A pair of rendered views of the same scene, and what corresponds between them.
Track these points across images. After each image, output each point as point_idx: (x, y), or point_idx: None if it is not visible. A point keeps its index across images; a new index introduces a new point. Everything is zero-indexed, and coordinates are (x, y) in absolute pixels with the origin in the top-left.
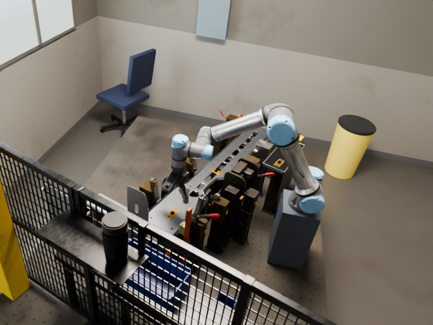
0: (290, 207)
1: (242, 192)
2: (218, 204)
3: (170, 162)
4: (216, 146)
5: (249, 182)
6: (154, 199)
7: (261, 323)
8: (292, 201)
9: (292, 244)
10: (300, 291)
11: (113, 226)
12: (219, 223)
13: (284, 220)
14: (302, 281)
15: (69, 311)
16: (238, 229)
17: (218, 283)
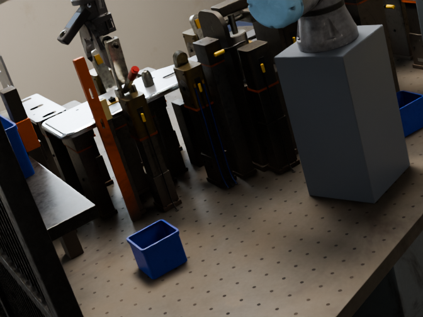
0: (298, 48)
1: (226, 44)
2: (177, 70)
3: None
4: None
5: (273, 39)
6: (105, 90)
7: (220, 278)
8: (297, 34)
9: (325, 134)
10: (343, 236)
11: None
12: (197, 114)
13: (284, 75)
14: (361, 221)
15: None
16: (263, 139)
17: (190, 226)
